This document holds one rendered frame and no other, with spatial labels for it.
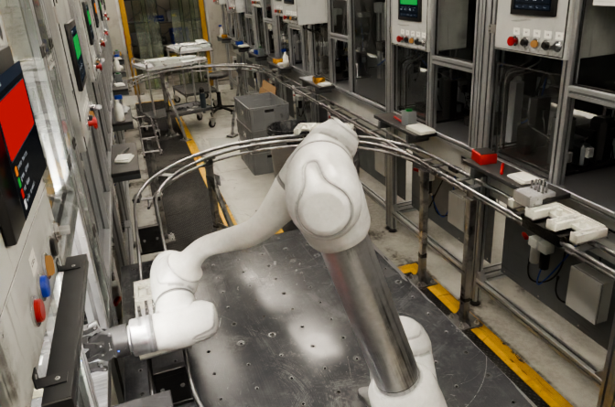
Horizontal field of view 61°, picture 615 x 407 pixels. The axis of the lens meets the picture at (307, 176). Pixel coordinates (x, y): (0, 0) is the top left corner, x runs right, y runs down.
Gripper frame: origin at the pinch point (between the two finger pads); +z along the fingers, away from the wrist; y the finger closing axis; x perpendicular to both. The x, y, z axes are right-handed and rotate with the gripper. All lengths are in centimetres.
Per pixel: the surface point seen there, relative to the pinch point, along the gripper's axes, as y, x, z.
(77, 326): 36, 46, -19
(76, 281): 36, 33, -18
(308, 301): -32, -41, -79
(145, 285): -13, -45, -24
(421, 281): -98, -123, -176
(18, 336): 44, 56, -15
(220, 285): -32, -65, -50
